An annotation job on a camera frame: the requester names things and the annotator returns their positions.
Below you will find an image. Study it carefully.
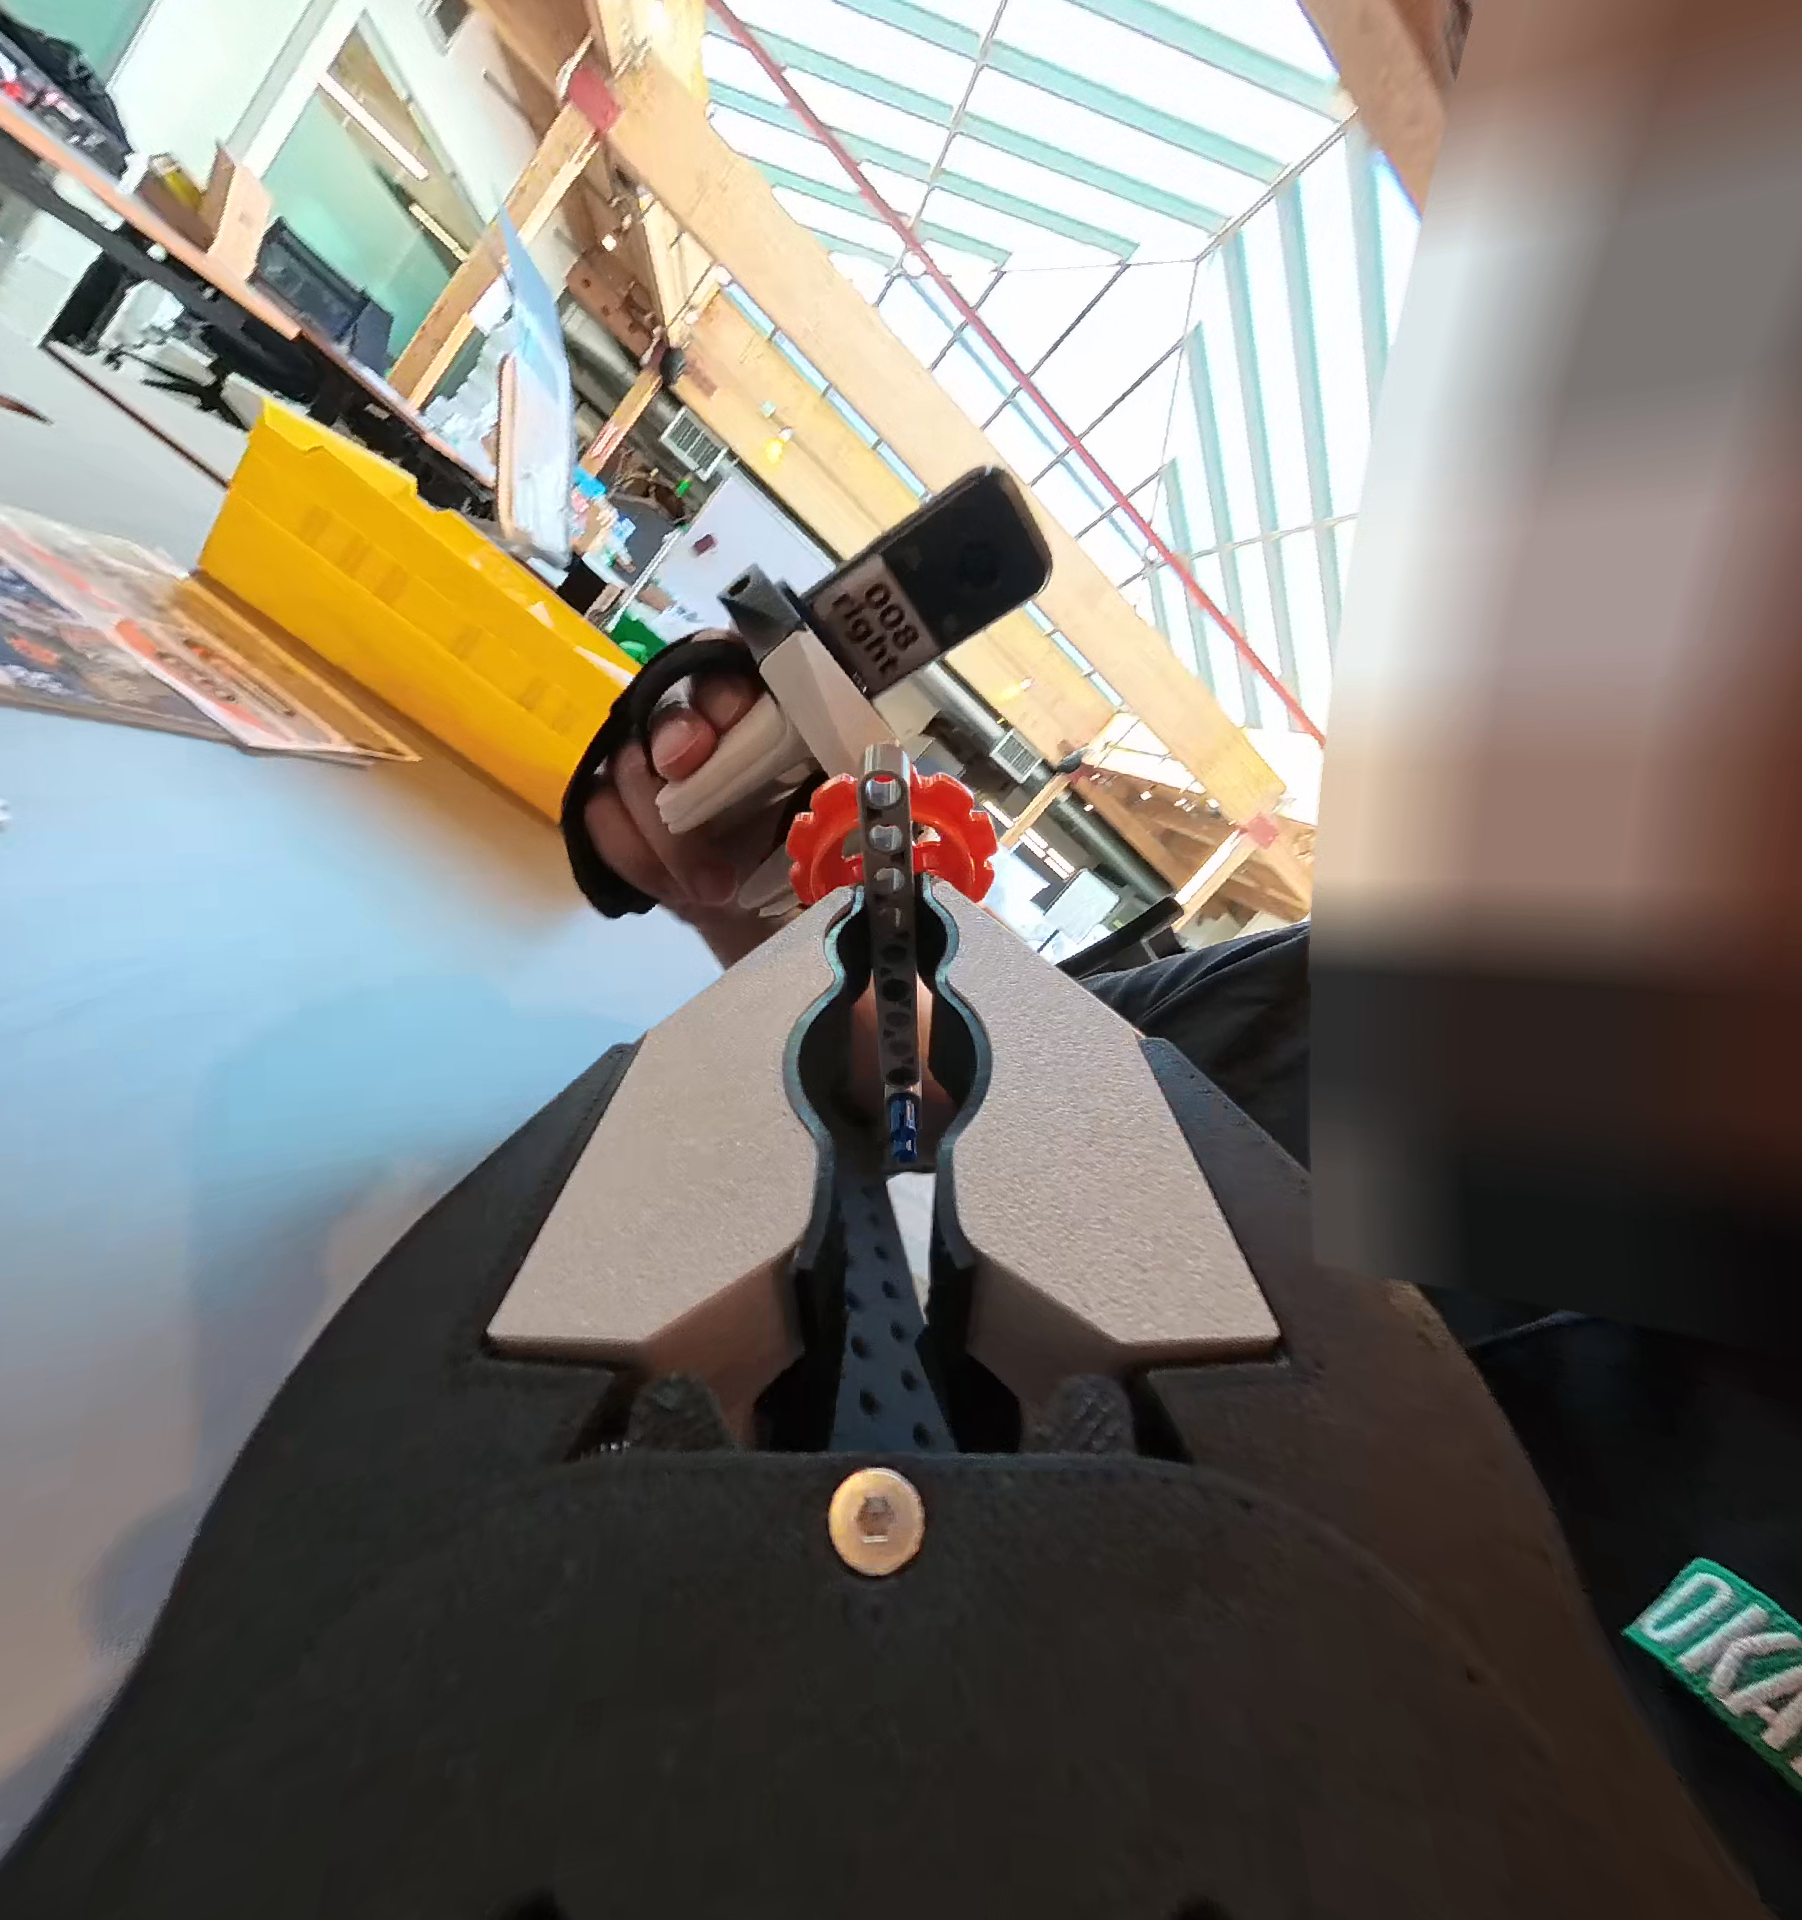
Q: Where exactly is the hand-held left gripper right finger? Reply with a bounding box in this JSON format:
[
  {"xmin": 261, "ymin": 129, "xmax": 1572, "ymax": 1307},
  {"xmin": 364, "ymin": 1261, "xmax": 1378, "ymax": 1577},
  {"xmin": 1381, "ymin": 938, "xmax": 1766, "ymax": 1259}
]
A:
[{"xmin": 917, "ymin": 877, "xmax": 1282, "ymax": 1448}]

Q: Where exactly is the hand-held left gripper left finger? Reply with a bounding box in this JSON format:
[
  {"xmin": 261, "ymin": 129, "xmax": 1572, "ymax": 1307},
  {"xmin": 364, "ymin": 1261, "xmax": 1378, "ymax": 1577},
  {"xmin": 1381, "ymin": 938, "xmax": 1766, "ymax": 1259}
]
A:
[{"xmin": 487, "ymin": 887, "xmax": 862, "ymax": 1448}]

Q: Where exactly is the orange gear wheel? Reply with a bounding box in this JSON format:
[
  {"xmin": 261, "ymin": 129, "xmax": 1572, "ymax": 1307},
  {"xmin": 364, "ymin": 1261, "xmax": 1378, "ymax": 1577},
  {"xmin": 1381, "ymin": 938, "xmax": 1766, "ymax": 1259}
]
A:
[{"xmin": 785, "ymin": 763, "xmax": 997, "ymax": 910}]

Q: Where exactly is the grey beam assembly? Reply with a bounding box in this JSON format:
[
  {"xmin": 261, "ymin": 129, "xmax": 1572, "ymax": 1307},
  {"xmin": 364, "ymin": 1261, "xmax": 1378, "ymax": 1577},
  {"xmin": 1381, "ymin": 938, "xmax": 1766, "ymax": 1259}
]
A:
[{"xmin": 859, "ymin": 742, "xmax": 942, "ymax": 1175}]

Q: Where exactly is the person's right hand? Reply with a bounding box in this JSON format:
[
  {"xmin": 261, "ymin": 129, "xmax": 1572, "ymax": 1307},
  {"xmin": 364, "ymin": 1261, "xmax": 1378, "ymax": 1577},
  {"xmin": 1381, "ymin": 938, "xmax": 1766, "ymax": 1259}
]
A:
[{"xmin": 589, "ymin": 705, "xmax": 842, "ymax": 969}]

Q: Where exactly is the red ceiling pipe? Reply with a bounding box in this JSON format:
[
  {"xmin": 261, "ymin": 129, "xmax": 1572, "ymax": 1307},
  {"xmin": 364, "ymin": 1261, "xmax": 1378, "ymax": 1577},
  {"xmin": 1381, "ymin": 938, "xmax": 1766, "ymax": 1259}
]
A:
[{"xmin": 708, "ymin": 0, "xmax": 1332, "ymax": 745}]

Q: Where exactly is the white whiteboard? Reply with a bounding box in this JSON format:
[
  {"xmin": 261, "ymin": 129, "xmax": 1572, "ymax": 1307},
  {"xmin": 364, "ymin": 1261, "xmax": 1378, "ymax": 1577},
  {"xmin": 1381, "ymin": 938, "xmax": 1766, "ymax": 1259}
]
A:
[{"xmin": 675, "ymin": 479, "xmax": 842, "ymax": 631}]

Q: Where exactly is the black office chair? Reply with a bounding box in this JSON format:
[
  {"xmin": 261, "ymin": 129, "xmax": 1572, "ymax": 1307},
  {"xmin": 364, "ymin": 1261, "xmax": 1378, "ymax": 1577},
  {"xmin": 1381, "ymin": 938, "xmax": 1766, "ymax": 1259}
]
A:
[{"xmin": 1057, "ymin": 899, "xmax": 1188, "ymax": 979}]

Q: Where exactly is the brown sticker sheet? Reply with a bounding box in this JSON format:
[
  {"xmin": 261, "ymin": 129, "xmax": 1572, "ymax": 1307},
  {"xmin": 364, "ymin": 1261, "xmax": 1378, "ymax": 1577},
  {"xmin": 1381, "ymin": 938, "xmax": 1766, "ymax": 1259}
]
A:
[{"xmin": 166, "ymin": 579, "xmax": 424, "ymax": 768}]

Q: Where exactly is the yellow plastic bin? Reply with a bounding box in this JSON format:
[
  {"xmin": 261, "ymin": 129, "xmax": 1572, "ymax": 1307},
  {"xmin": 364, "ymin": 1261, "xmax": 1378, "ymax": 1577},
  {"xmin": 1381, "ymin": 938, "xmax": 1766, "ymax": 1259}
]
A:
[{"xmin": 199, "ymin": 398, "xmax": 643, "ymax": 826}]

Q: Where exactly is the white orange sticker sheet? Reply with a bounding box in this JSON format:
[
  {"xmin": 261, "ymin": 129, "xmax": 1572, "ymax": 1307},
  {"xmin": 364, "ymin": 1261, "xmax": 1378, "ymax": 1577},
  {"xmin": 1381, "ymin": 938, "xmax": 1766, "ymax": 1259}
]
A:
[{"xmin": 0, "ymin": 495, "xmax": 382, "ymax": 760}]

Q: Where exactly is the blue instruction booklet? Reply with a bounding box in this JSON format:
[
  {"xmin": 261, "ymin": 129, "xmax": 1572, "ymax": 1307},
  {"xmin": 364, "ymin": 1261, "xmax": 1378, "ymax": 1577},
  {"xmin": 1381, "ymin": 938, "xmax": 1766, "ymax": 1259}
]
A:
[{"xmin": 0, "ymin": 534, "xmax": 116, "ymax": 703}]

